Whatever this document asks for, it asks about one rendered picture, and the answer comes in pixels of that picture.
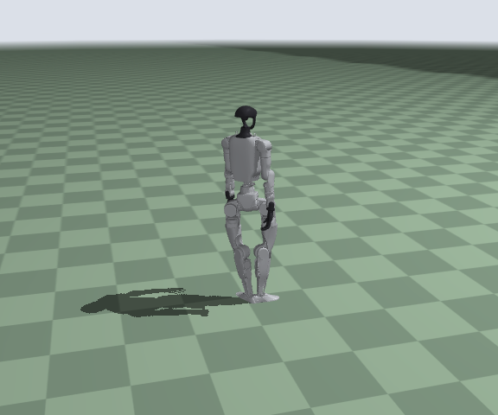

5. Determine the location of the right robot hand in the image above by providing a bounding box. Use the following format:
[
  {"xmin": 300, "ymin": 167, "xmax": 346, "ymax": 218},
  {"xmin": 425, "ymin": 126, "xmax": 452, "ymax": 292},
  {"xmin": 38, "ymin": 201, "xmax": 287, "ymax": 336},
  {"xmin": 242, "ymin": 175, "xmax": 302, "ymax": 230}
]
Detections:
[{"xmin": 261, "ymin": 201, "xmax": 275, "ymax": 231}]

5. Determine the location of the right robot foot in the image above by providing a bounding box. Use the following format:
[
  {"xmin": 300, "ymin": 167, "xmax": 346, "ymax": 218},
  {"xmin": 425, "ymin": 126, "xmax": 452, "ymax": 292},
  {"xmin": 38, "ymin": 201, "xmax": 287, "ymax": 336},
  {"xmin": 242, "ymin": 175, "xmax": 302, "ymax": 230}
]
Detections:
[{"xmin": 252, "ymin": 293, "xmax": 279, "ymax": 303}]

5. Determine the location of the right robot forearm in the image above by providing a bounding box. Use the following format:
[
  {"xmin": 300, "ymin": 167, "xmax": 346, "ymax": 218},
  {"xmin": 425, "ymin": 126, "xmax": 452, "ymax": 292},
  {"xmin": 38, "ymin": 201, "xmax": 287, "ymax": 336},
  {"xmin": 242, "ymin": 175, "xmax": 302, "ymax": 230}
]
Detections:
[{"xmin": 263, "ymin": 170, "xmax": 276, "ymax": 207}]

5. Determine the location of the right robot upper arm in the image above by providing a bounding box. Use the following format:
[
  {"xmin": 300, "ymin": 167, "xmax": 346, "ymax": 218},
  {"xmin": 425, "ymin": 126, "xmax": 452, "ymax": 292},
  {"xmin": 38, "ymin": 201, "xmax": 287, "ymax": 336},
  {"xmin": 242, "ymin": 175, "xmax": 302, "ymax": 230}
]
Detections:
[{"xmin": 256, "ymin": 138, "xmax": 272, "ymax": 181}]

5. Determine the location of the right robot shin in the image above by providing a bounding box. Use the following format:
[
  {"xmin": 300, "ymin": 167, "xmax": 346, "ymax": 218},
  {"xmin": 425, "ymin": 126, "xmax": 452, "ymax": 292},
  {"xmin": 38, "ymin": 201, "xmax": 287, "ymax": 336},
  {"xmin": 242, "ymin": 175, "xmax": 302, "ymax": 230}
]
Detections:
[{"xmin": 254, "ymin": 247, "xmax": 271, "ymax": 297}]

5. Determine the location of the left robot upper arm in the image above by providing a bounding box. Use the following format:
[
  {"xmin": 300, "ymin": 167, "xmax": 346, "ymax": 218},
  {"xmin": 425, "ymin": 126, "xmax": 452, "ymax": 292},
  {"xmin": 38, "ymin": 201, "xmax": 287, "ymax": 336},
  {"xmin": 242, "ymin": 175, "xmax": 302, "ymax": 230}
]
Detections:
[{"xmin": 221, "ymin": 136, "xmax": 232, "ymax": 172}]

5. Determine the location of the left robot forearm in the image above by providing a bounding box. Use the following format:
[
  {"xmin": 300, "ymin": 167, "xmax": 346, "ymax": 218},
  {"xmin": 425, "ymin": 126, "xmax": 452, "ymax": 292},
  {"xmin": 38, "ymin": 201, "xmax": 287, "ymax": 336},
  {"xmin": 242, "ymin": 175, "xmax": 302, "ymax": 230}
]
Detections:
[{"xmin": 225, "ymin": 166, "xmax": 235, "ymax": 197}]

